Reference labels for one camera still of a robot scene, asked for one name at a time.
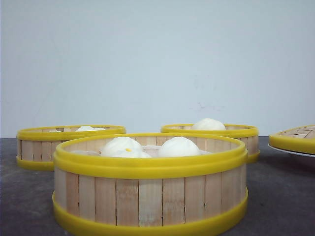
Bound white bun front right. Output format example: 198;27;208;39
157;137;201;157

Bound white bun right rear basket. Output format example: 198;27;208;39
191;118;226;130

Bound bamboo steamer basket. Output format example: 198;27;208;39
16;124;126;171
52;133;248;236
160;123;260;163

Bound white bun with yellow dot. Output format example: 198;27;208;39
101;137;151;158

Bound bamboo steamer lid yellow rim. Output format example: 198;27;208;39
269;124;315;154

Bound white plate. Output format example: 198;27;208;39
268;144;315;171

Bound white bun basket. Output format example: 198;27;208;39
75;125;106;132
191;118;226;130

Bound white bun left rear basket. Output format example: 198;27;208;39
75;125;106;132

